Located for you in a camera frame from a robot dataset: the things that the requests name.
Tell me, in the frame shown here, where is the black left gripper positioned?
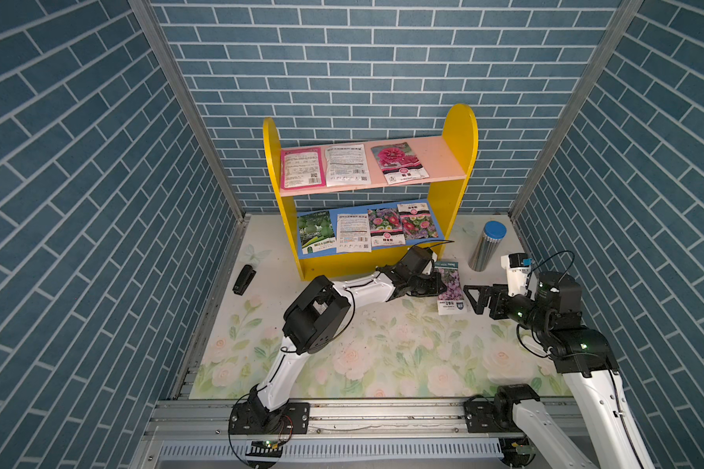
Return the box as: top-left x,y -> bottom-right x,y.
404,272 -> 449,298

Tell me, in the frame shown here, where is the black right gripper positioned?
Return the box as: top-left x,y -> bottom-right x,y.
462,281 -> 547,335

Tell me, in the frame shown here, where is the purple flower seed packet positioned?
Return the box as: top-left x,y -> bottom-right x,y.
435,261 -> 467,316

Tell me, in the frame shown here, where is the pink hollyhock seed packet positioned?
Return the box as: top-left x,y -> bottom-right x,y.
371,142 -> 429,185

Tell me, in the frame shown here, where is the white text back seed packet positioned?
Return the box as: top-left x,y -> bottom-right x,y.
324,145 -> 372,187

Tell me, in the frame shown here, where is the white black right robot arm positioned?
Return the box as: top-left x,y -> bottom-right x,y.
463,272 -> 653,468

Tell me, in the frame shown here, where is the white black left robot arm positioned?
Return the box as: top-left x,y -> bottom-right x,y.
229,245 -> 446,435

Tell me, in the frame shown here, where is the mixed aster flower seed packet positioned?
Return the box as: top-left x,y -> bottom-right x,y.
397,202 -> 439,242

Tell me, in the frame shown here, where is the pink aster seed packet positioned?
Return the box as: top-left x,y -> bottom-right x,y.
368,208 -> 406,248

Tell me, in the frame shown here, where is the white text packet lower shelf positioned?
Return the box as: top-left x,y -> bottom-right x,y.
336,213 -> 372,254

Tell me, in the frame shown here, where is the yellow wooden shelf unit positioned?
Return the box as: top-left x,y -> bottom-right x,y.
263,104 -> 479,281

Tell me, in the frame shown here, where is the green gourd seed packet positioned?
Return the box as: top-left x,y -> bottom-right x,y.
297,210 -> 336,254

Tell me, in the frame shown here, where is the pink back seed packet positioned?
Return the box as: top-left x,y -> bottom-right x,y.
281,147 -> 326,190

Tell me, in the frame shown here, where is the clear pencil tube blue lid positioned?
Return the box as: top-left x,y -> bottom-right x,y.
469,221 -> 508,272

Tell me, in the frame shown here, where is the black stapler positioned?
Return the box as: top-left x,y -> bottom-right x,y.
232,264 -> 256,296

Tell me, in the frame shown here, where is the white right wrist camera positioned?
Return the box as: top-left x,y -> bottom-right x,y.
501,252 -> 532,296

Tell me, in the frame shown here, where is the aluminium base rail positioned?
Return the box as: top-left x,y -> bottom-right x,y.
132,397 -> 622,468

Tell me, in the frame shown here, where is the aluminium corner post left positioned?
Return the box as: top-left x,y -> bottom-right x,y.
129,0 -> 244,223

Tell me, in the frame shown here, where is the aluminium corner post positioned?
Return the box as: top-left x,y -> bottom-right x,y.
129,0 -> 244,223
508,0 -> 643,222

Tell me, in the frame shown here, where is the aluminium corner post right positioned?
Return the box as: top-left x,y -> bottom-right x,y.
508,0 -> 643,222

